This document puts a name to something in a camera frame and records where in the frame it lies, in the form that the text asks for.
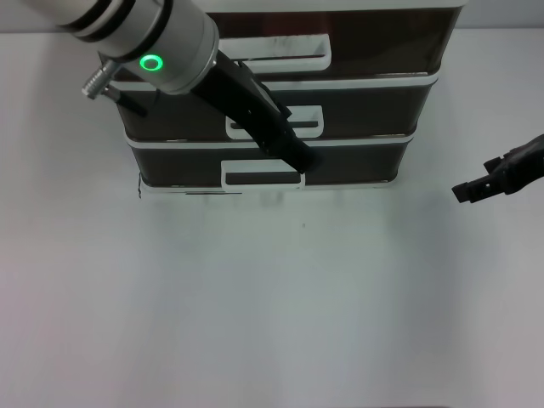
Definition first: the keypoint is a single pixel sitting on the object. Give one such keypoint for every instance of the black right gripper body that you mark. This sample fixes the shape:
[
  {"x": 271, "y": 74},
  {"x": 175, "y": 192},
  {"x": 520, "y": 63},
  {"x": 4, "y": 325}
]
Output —
[{"x": 518, "y": 170}]

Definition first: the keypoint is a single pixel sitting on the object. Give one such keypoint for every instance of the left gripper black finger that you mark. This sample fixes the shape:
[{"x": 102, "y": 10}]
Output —
[
  {"x": 297, "y": 149},
  {"x": 289, "y": 157}
]

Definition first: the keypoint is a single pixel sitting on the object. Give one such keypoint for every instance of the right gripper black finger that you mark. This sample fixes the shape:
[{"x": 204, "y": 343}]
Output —
[
  {"x": 474, "y": 187},
  {"x": 478, "y": 194}
]

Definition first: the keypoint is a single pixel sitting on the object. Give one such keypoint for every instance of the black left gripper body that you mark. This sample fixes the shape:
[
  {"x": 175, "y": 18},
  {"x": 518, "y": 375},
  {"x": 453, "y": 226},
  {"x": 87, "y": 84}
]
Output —
[{"x": 242, "y": 102}]

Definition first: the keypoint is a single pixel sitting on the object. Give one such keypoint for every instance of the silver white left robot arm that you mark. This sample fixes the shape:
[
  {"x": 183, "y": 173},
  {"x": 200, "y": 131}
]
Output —
[{"x": 170, "y": 47}]

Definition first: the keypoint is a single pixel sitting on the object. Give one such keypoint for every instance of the dark plastic drawer cabinet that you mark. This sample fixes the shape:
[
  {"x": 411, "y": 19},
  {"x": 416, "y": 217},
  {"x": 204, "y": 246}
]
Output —
[{"x": 361, "y": 81}]

